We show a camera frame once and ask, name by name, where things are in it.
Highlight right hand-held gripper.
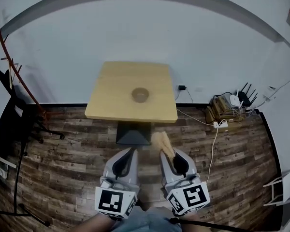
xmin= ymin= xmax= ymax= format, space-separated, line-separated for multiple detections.
xmin=159 ymin=148 xmax=211 ymax=217

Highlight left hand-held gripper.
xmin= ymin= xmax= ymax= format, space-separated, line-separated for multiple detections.
xmin=94 ymin=147 xmax=141 ymax=220

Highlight wooden bowl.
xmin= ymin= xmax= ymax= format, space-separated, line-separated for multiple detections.
xmin=131 ymin=87 xmax=150 ymax=103

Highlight person's left forearm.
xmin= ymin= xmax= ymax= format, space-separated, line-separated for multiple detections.
xmin=73 ymin=213 xmax=119 ymax=232

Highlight person's right forearm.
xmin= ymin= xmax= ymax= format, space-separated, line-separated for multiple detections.
xmin=178 ymin=211 xmax=208 ymax=232

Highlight person's blue shorts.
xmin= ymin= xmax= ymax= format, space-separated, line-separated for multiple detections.
xmin=106 ymin=205 xmax=184 ymax=232

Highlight white power strip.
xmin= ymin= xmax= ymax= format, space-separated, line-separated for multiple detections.
xmin=213 ymin=120 xmax=229 ymax=129

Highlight tan cardboard box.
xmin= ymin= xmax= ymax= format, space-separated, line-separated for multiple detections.
xmin=205 ymin=95 xmax=235 ymax=124

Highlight white router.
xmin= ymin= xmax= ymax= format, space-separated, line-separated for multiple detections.
xmin=229 ymin=94 xmax=244 ymax=108

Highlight red coat rack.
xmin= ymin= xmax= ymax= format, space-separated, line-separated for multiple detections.
xmin=0 ymin=8 xmax=66 ymax=130

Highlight black router with antennas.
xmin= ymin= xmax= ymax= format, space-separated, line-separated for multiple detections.
xmin=237 ymin=82 xmax=259 ymax=108

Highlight black metal stand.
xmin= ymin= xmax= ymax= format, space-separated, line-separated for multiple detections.
xmin=0 ymin=151 xmax=51 ymax=227

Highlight black office chair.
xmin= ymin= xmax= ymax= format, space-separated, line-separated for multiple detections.
xmin=0 ymin=90 xmax=66 ymax=157

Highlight white folded cloth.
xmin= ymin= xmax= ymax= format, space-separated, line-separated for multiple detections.
xmin=0 ymin=151 xmax=17 ymax=178

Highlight wooden clothes hanger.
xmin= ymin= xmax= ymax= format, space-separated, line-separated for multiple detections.
xmin=8 ymin=61 xmax=22 ymax=90

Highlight black hanging garment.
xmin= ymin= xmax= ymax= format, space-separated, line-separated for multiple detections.
xmin=0 ymin=58 xmax=16 ymax=99

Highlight long white cable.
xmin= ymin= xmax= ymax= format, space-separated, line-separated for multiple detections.
xmin=206 ymin=119 xmax=228 ymax=185

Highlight short white cable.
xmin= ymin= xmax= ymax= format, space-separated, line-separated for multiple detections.
xmin=175 ymin=108 xmax=216 ymax=127

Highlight black adapter cable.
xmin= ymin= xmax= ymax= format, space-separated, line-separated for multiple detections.
xmin=185 ymin=87 xmax=194 ymax=104

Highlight white frame chair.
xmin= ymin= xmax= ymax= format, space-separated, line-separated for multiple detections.
xmin=262 ymin=168 xmax=290 ymax=207

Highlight thin wall cable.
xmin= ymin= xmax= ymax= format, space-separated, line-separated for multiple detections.
xmin=257 ymin=66 xmax=290 ymax=106

